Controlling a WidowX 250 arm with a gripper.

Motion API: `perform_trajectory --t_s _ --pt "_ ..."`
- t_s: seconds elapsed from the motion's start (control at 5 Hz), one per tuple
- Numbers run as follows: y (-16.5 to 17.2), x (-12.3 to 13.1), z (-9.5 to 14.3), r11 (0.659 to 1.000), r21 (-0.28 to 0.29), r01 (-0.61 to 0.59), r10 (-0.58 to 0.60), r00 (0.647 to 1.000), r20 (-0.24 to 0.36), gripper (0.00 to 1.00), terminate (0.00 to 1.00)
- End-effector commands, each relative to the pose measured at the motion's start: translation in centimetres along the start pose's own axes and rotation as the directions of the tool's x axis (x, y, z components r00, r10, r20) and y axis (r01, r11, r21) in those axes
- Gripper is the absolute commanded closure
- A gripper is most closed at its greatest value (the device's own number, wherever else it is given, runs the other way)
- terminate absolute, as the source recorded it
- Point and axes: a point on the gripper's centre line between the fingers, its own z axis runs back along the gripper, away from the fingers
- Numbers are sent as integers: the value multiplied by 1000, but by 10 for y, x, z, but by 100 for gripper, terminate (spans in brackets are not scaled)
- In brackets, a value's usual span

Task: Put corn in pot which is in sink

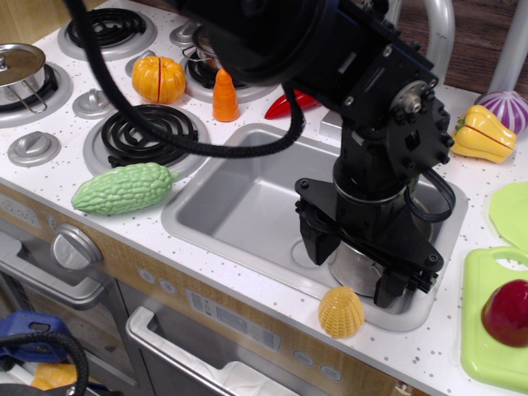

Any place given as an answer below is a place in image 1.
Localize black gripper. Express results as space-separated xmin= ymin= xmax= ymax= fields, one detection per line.
xmin=295 ymin=177 xmax=444 ymax=308

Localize yellow toy corn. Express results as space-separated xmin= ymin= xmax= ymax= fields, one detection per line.
xmin=318 ymin=285 xmax=365 ymax=339

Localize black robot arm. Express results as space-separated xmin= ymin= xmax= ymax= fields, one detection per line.
xmin=172 ymin=1 xmax=455 ymax=308

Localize steel pot in sink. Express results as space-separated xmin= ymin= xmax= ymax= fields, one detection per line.
xmin=329 ymin=196 xmax=438 ymax=299

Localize steel pot on back burner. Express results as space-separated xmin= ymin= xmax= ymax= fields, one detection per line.
xmin=181 ymin=26 xmax=222 ymax=72

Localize steel pot with lid left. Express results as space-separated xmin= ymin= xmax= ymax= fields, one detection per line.
xmin=1 ymin=43 xmax=48 ymax=114

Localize red toy apple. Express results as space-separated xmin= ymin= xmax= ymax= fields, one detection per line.
xmin=481 ymin=279 xmax=527 ymax=347

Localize green cutting board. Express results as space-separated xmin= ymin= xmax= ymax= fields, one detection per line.
xmin=460 ymin=246 xmax=528 ymax=390

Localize green toy plate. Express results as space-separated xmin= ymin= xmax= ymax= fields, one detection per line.
xmin=489 ymin=182 xmax=527 ymax=251

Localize red toy chili pepper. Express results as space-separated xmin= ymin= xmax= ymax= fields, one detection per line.
xmin=264 ymin=90 xmax=319 ymax=120

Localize yellow toy bell pepper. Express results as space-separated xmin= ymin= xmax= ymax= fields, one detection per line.
xmin=450 ymin=105 xmax=516 ymax=163

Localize orange toy carrot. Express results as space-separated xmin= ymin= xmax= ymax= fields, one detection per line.
xmin=212 ymin=68 xmax=240 ymax=122

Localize purple toy onion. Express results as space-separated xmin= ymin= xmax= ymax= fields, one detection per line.
xmin=476 ymin=91 xmax=527 ymax=134

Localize green toy bitter gourd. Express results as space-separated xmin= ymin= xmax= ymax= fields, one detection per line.
xmin=71 ymin=163 xmax=179 ymax=215

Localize black front coil burner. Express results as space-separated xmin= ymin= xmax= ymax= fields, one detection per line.
xmin=100 ymin=104 xmax=199 ymax=167

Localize black coil burner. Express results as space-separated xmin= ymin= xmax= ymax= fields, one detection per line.
xmin=87 ymin=8 xmax=147 ymax=48
xmin=100 ymin=104 xmax=199 ymax=167

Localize silver toy faucet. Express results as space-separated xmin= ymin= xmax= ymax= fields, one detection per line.
xmin=319 ymin=0 xmax=456 ymax=141

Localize orange toy pumpkin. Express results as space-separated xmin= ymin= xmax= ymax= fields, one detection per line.
xmin=132 ymin=55 xmax=186 ymax=104

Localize silver oven dial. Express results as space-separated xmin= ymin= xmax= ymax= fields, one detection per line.
xmin=50 ymin=224 xmax=103 ymax=271

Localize silver stove knob back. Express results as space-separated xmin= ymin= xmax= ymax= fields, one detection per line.
xmin=169 ymin=20 xmax=200 ymax=47

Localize silver stove knob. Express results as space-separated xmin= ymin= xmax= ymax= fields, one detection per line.
xmin=72 ymin=88 xmax=116 ymax=120
xmin=169 ymin=20 xmax=200 ymax=47
xmin=7 ymin=131 xmax=61 ymax=167

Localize silver stove knob middle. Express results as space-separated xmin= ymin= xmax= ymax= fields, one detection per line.
xmin=72 ymin=88 xmax=116 ymax=120

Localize black back left coil burner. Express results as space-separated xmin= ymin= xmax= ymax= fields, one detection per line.
xmin=87 ymin=8 xmax=147 ymax=48

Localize silver stove knob front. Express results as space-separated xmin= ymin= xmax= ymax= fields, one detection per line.
xmin=7 ymin=131 xmax=61 ymax=167

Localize silver dishwasher handle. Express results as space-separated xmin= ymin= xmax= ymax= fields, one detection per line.
xmin=126 ymin=306 xmax=295 ymax=396

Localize grey post right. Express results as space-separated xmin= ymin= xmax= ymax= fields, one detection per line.
xmin=488 ymin=0 xmax=527 ymax=92

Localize silver oven door handle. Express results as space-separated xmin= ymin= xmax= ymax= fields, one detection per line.
xmin=1 ymin=232 xmax=106 ymax=310

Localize blue tool with black hose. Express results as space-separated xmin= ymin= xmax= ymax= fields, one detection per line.
xmin=1 ymin=310 xmax=89 ymax=395

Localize black braided cable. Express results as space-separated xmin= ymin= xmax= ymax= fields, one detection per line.
xmin=62 ymin=0 xmax=308 ymax=159

